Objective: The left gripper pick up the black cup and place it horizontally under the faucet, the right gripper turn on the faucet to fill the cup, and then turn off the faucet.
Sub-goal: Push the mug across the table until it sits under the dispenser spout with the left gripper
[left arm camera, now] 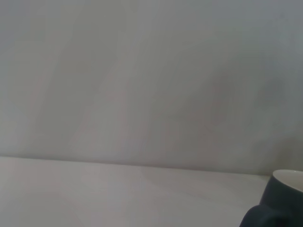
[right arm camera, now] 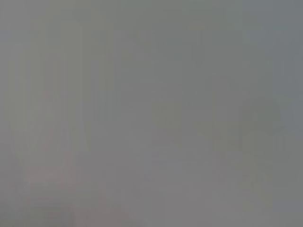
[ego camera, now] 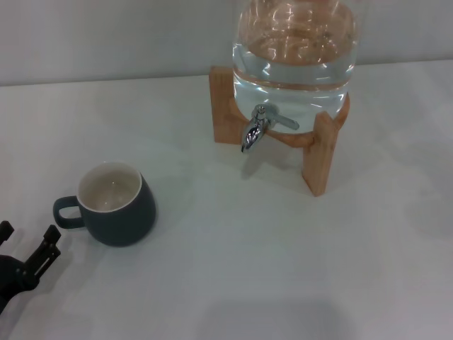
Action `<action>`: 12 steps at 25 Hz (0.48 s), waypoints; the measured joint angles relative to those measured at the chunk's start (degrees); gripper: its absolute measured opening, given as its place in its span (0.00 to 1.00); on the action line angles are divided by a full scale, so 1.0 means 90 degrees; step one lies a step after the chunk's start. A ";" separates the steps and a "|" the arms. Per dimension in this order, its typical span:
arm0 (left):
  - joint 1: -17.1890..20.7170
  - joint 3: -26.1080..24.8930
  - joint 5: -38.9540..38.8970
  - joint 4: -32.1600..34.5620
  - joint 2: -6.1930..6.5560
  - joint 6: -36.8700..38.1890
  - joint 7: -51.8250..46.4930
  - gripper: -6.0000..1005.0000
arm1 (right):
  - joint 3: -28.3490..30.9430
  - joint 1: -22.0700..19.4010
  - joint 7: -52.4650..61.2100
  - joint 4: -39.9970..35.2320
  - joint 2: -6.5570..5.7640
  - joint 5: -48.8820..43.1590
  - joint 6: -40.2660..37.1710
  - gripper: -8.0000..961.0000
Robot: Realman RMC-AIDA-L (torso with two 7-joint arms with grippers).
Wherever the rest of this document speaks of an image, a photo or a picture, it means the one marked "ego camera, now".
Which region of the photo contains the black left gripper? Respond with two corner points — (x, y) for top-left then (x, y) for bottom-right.
(0, 220), (62, 315)

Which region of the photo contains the dark mug with white interior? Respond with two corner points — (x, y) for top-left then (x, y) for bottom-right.
(52, 161), (157, 248)

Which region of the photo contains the chrome faucet with lever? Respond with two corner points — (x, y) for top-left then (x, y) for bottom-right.
(241, 104), (301, 154)

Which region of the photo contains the wooden dispenser stand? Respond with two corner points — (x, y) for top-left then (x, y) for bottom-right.
(208, 65), (351, 198)

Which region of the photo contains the clear glass water dispenser jar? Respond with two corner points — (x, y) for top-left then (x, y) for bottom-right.
(231, 0), (359, 135)

